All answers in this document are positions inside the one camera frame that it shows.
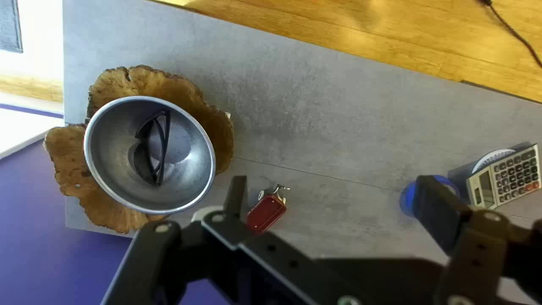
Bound grey desk calculator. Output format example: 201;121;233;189
464;143;542;211

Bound brown wooden bark slab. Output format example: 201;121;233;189
42;65;235;236

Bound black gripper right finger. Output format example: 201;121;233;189
415;175;542;305

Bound black floor cable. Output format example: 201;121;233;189
479;0;542;70

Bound silver metal bowl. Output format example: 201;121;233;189
81;96;218;218

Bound small red toy trolley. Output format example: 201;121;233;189
242;182;291;235

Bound black sunglasses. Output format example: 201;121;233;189
130;109;174;187

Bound blue tape roll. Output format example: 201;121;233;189
398;175;462;219

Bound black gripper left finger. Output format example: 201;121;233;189
100;175;362;305

